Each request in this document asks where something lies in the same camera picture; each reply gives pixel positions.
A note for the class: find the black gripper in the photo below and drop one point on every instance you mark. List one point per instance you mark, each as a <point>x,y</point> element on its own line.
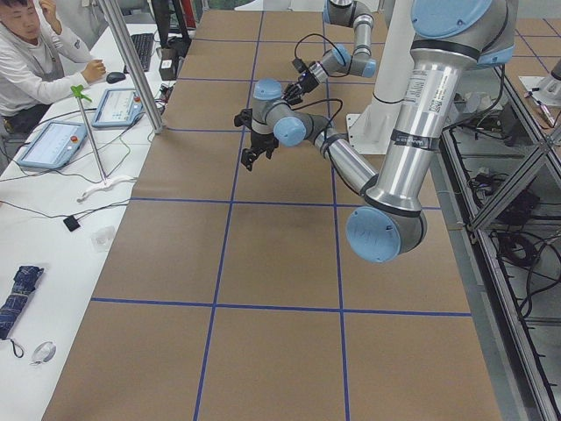
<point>262,142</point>
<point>306,82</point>

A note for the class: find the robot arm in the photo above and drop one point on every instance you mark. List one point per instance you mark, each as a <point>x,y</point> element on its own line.
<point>337,61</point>
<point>450,38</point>

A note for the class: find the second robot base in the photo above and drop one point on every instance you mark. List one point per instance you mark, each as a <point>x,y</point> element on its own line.
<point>544,90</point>

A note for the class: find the black box with label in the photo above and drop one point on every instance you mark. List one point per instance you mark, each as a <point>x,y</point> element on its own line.
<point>169,63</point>

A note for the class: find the far blue teach pendant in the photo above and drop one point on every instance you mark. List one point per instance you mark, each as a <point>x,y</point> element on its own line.
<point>118,108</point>

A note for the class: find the blue teach pendant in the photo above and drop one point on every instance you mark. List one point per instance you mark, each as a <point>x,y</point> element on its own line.
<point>118,108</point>
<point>53,146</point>

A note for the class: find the black computer monitor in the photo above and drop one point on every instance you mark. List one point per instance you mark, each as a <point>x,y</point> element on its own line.
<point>174,20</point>

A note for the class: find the black keyboard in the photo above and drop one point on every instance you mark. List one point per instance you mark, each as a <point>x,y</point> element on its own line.
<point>143,44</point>

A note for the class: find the black computer mouse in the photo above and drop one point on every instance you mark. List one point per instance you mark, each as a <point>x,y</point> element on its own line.
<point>114,77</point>

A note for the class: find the clear plastic cup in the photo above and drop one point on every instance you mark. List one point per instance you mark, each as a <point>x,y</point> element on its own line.
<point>102,239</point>

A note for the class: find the green clamp stand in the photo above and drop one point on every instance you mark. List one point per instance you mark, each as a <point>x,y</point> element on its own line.
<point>106,182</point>

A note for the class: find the small black puck device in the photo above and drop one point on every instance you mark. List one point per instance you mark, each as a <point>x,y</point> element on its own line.
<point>72,223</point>

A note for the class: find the near blue teach pendant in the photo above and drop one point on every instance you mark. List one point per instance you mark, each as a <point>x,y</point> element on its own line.
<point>53,146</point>

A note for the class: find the person in white hoodie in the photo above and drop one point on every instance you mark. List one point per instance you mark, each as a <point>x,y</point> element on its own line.
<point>41,60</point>

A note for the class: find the folded blue umbrella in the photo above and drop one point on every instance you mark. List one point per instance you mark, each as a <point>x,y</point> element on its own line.
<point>24,283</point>

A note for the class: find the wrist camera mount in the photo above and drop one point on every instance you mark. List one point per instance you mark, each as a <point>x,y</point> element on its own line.
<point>243,119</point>
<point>299,65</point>

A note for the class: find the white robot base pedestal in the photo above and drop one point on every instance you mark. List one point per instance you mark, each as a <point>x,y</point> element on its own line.
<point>370,131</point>

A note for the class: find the aluminium frame post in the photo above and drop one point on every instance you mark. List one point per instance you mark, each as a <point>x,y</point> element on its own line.
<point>118,27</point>

